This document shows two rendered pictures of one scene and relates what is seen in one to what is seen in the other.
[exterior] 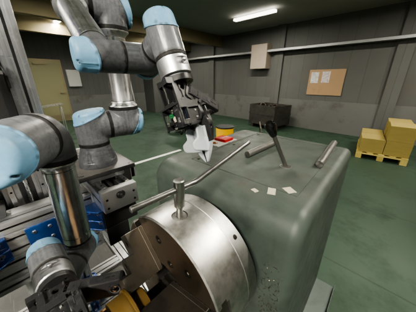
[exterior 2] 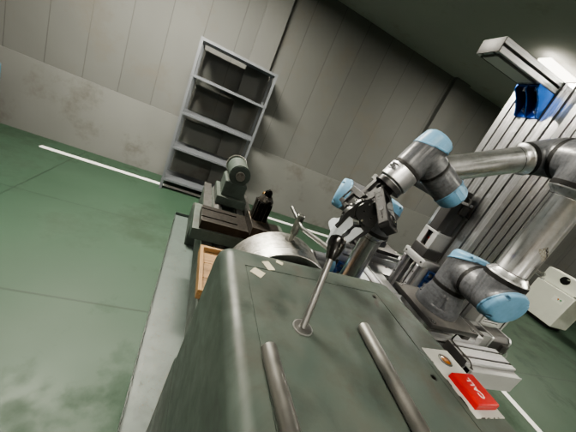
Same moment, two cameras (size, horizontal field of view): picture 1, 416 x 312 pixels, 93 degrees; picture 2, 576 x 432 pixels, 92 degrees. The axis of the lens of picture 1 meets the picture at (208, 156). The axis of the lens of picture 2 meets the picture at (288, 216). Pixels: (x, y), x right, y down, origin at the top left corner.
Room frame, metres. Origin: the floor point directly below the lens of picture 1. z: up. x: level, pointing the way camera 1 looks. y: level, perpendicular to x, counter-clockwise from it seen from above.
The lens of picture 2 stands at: (0.62, -0.63, 1.55)
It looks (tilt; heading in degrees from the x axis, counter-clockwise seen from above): 19 degrees down; 115
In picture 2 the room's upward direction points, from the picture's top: 25 degrees clockwise
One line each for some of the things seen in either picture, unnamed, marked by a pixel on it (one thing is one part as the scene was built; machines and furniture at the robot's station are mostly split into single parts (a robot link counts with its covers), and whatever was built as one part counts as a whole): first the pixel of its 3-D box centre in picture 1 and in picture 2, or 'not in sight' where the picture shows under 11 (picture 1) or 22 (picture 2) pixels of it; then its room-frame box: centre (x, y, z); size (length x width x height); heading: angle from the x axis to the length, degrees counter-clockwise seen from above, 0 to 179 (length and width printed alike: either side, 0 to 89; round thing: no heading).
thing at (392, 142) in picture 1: (382, 137); not in sight; (4.01, -3.71, 0.35); 1.19 x 0.88 x 0.70; 137
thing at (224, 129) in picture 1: (224, 140); not in sight; (4.00, -0.35, 0.30); 0.38 x 0.38 x 0.61
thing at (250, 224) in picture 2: not in sight; (257, 224); (-0.05, 0.52, 1.00); 0.20 x 0.10 x 0.05; 138
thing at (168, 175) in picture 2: not in sight; (216, 131); (-2.19, 2.21, 0.96); 0.96 x 0.40 x 1.91; 46
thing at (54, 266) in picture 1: (54, 278); not in sight; (0.31, 0.34, 1.09); 0.08 x 0.05 x 0.08; 137
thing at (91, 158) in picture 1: (96, 151); (442, 295); (0.79, 0.48, 1.21); 0.15 x 0.15 x 0.10
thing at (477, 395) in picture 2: (223, 139); (471, 391); (0.83, -0.07, 1.26); 0.06 x 0.06 x 0.02; 48
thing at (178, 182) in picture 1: (179, 203); (293, 231); (0.34, 0.06, 1.26); 0.02 x 0.02 x 0.12
